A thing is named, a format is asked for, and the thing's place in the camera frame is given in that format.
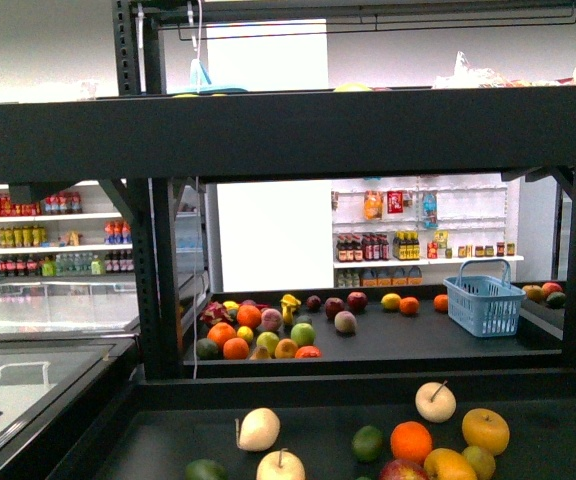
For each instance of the white sauce bottle shelf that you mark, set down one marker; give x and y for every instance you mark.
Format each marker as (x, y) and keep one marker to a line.
(385, 229)

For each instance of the far yellow lemon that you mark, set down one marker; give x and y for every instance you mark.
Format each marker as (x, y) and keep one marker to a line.
(391, 302)

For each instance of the white drinks shelf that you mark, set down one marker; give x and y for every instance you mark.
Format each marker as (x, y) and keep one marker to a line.
(76, 231)

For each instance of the black metal shelf rack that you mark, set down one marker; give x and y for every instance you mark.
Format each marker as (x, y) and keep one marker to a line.
(150, 427)

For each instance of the far orange fruit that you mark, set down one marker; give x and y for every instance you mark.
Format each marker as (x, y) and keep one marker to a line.
(249, 316)

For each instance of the orange fruit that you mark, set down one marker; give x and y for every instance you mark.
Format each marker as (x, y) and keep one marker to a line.
(411, 441)
(249, 316)

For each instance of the far dark red apple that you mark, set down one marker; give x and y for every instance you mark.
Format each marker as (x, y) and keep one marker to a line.
(357, 301)

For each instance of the far green apple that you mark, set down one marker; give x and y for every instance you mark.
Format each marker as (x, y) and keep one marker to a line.
(303, 334)

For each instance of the far peach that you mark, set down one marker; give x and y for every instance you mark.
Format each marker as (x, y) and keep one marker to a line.
(345, 322)

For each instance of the pink dragon fruit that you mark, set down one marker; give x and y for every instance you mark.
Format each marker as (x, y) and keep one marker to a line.
(215, 313)

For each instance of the far small orange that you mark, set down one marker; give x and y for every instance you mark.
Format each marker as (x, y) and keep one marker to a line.
(409, 306)

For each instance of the white pear lying sideways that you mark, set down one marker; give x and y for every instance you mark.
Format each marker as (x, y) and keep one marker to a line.
(258, 430)

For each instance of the small blue far basket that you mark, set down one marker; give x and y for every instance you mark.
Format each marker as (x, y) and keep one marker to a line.
(483, 305)

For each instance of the green lime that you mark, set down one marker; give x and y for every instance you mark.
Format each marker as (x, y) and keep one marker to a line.
(367, 444)

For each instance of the white pear with stem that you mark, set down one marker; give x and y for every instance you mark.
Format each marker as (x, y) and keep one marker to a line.
(435, 402)

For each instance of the white pear front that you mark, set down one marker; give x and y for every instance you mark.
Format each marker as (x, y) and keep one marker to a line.
(281, 464)

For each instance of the orange near fruit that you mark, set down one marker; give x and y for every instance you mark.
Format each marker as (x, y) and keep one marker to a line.
(411, 441)

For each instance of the dark green avocado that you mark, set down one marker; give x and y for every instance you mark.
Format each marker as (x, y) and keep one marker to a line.
(205, 469)

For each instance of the red apple near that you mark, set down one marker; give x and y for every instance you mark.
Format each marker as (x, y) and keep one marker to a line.
(401, 469)

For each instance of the glass freezer chest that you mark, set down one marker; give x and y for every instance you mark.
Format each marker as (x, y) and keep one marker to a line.
(67, 347)

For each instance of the yellow orange apple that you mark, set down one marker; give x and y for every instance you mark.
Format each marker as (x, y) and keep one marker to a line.
(445, 464)

